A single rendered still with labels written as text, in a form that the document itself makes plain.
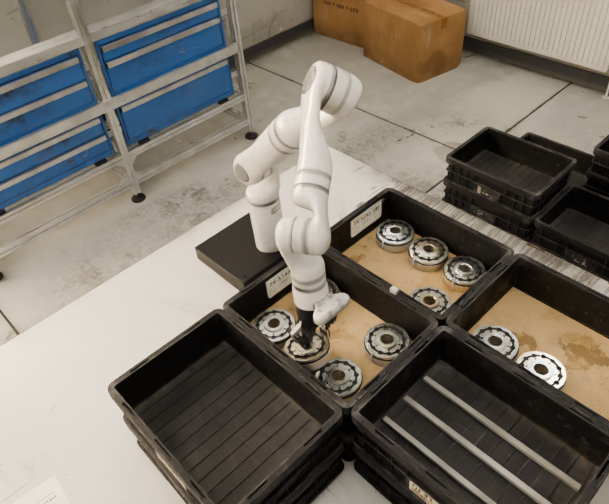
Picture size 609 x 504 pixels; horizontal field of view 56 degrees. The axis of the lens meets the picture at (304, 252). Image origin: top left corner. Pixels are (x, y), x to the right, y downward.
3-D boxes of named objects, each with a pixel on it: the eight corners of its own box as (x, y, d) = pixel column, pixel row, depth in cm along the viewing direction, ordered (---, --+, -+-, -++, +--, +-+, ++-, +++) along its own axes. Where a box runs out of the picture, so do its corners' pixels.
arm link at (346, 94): (368, 70, 117) (309, 123, 138) (328, 51, 113) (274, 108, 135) (364, 109, 114) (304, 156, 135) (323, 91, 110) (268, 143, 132)
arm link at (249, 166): (265, 123, 131) (293, 106, 136) (224, 165, 154) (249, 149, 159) (288, 156, 132) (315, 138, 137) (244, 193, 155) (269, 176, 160)
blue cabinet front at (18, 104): (-23, 220, 264) (-89, 111, 226) (114, 152, 298) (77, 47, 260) (-21, 222, 262) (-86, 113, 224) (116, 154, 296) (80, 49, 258)
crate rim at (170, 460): (107, 393, 119) (103, 387, 118) (220, 312, 133) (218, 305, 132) (225, 534, 97) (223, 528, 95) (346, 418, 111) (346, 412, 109)
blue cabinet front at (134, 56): (127, 145, 302) (92, 41, 264) (233, 93, 336) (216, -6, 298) (130, 147, 300) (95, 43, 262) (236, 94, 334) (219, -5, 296)
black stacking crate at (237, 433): (121, 418, 126) (105, 388, 118) (227, 339, 140) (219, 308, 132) (234, 553, 104) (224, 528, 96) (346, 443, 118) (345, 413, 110)
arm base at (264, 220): (250, 241, 174) (241, 195, 163) (276, 228, 178) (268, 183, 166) (265, 257, 168) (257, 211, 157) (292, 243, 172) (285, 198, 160)
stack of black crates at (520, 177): (434, 241, 257) (444, 156, 226) (473, 209, 271) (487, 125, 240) (515, 284, 235) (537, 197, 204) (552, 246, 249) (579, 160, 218)
